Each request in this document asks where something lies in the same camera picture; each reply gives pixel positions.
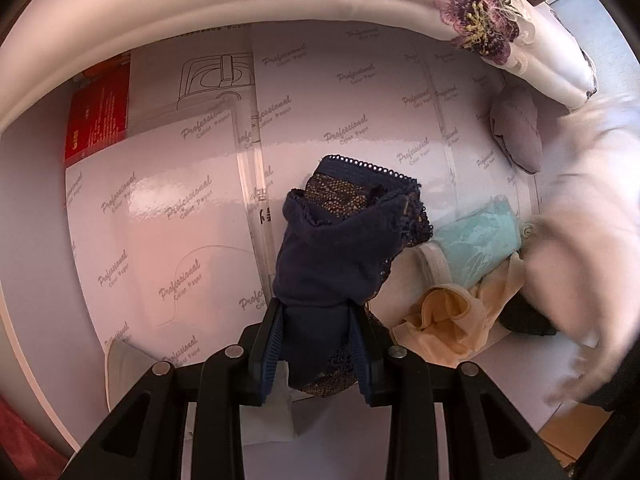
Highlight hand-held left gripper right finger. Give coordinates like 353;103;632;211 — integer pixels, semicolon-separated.
348;302;571;480

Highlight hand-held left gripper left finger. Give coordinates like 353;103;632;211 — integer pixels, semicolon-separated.
62;299;288;480

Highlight beige sheer stocking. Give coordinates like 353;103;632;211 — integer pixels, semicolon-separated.
391;252;527;367

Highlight navy lace underwear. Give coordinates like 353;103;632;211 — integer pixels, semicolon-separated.
271;155;433;400

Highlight teal underwear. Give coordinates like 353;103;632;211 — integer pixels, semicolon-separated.
431;195;523;291

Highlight black sock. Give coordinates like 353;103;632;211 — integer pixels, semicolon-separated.
497;295;558;337

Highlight purple grey sock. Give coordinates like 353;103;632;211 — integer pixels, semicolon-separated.
489;84;545;175

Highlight white line drawing paper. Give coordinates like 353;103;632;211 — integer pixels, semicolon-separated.
127;52;256;136

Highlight red packet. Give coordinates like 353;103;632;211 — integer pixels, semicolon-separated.
64;57;132;165

